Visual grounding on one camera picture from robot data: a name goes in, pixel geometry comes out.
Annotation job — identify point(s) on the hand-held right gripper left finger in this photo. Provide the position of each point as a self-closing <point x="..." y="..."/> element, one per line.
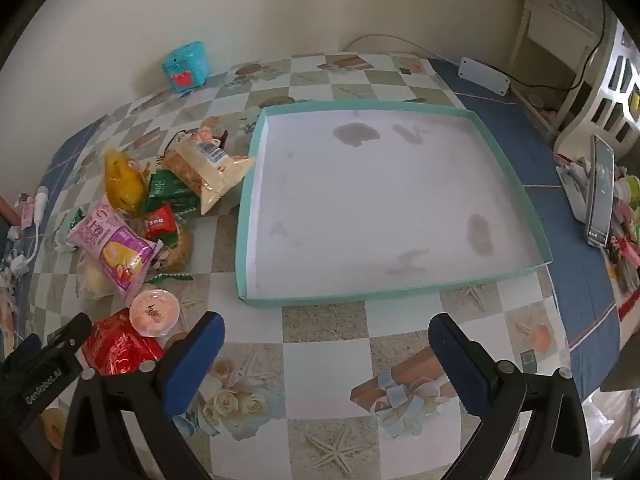
<point x="192" y="365"/>

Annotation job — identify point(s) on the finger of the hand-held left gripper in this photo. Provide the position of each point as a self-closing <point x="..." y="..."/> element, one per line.
<point x="75" y="332"/>

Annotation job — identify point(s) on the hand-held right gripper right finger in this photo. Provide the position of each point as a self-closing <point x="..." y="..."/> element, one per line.
<point x="457" y="365"/>

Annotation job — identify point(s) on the clear bun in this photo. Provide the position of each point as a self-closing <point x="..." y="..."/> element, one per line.
<point x="92" y="280"/>

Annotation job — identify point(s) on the orange jelly cup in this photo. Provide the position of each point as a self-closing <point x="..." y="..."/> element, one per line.
<point x="155" y="310"/>

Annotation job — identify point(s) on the pink cake packet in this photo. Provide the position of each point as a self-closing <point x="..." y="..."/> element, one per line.
<point x="107" y="245"/>

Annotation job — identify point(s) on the green foil candy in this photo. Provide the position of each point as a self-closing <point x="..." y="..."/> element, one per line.
<point x="72" y="220"/>

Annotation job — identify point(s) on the green-edged cookie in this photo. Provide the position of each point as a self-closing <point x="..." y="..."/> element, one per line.
<point x="180" y="250"/>

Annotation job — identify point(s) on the small red snack packet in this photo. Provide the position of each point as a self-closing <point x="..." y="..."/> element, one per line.
<point x="159" y="222"/>

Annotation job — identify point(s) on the yellow snack packet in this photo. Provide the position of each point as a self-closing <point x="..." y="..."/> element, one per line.
<point x="122" y="180"/>

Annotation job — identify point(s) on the green snack packet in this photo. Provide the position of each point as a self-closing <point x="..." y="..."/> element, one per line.
<point x="167" y="187"/>

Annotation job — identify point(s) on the beige biscuit packet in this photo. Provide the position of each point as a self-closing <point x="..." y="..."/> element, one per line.
<point x="210" y="175"/>

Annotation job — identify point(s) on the teal cardboard tray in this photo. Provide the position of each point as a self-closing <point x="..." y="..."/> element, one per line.
<point x="375" y="185"/>

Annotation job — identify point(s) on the checkered printed tablecloth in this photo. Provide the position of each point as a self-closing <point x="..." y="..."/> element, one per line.
<point x="325" y="360"/>

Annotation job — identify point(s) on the small pink card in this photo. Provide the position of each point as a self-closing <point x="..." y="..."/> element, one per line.
<point x="25" y="207"/>

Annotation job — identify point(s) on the white plastic bag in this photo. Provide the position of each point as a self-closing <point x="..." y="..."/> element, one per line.
<point x="600" y="425"/>

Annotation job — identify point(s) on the white phone stand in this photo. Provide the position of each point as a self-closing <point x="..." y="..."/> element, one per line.
<point x="575" y="190"/>

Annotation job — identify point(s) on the smartphone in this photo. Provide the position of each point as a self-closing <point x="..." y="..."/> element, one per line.
<point x="600" y="195"/>

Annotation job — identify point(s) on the white power strip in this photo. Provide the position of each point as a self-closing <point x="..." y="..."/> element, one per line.
<point x="482" y="75"/>

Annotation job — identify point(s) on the teal toy cube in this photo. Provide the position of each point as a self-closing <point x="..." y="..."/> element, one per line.
<point x="187" y="62"/>

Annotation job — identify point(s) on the white cutout shelf panel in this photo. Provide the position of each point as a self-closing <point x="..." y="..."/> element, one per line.
<point x="600" y="90"/>

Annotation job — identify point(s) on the white wooden stand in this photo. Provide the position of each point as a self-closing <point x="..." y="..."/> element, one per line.
<point x="555" y="14"/>

